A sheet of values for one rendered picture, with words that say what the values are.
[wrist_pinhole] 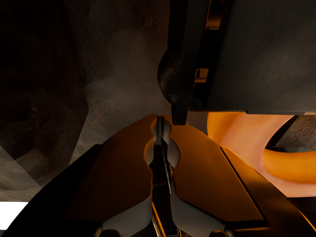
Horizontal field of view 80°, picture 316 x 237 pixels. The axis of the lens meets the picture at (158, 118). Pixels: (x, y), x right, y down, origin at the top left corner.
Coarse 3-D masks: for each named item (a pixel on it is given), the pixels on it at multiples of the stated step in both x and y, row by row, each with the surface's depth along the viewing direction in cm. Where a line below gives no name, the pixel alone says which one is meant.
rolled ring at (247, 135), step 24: (216, 120) 12; (240, 120) 10; (264, 120) 10; (240, 144) 12; (264, 144) 12; (264, 168) 14; (288, 168) 17; (312, 168) 17; (288, 192) 17; (312, 192) 17
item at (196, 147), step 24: (168, 120) 11; (168, 144) 10; (192, 144) 9; (216, 144) 9; (192, 168) 8; (216, 168) 8; (192, 192) 7; (216, 192) 7; (240, 192) 7; (192, 216) 6; (216, 216) 6; (240, 216) 6
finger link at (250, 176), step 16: (240, 160) 8; (240, 176) 7; (256, 176) 8; (256, 192) 7; (272, 192) 7; (272, 208) 6; (288, 208) 6; (272, 224) 6; (288, 224) 6; (304, 224) 6
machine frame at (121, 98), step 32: (64, 0) 13; (96, 0) 13; (128, 0) 13; (160, 0) 13; (96, 32) 15; (128, 32) 15; (160, 32) 15; (96, 64) 17; (128, 64) 17; (96, 96) 19; (128, 96) 19; (160, 96) 19; (96, 128) 23; (288, 128) 23
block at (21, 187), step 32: (0, 0) 8; (32, 0) 10; (0, 32) 8; (32, 32) 10; (64, 32) 13; (0, 64) 8; (32, 64) 10; (64, 64) 13; (0, 96) 8; (32, 96) 10; (64, 96) 13; (0, 128) 8; (32, 128) 10; (64, 128) 13; (0, 160) 9; (32, 160) 10; (64, 160) 14; (0, 192) 11; (32, 192) 11
